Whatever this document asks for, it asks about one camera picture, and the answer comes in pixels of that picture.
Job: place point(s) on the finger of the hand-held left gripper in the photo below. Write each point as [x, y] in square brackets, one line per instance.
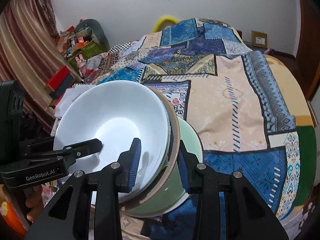
[87, 147]

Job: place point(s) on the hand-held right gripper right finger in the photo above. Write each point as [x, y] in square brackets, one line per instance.
[183, 170]

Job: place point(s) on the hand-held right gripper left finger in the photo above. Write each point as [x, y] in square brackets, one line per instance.
[135, 165]

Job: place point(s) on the green bowl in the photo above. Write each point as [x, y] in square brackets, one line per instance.
[162, 195]

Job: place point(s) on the pink bowl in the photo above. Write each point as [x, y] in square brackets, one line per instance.
[176, 132]

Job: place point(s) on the white bowl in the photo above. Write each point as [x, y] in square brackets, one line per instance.
[112, 110]

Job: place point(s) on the person's left hand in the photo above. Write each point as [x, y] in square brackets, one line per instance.
[33, 206]

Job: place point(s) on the white cloth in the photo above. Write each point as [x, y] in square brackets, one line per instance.
[72, 97]

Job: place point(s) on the red box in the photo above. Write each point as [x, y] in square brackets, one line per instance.
[57, 78]

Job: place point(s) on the dark grey box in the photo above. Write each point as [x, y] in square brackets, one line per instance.
[63, 86]

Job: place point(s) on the striped brown curtain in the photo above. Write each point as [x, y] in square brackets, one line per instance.
[22, 55]

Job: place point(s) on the patchwork printed blanket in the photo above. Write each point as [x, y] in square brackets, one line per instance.
[225, 110]

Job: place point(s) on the pink rabbit toy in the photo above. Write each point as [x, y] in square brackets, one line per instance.
[81, 65]

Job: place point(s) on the green box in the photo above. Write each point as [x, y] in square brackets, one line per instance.
[90, 50]

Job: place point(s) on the pile of assorted boxes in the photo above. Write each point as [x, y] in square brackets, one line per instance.
[71, 40]

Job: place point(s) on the grey plush toy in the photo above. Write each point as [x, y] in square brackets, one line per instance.
[93, 28]

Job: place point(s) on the cardboard box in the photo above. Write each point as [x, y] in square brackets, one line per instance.
[259, 38]

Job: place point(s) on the brown wooden door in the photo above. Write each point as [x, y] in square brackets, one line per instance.
[308, 47]

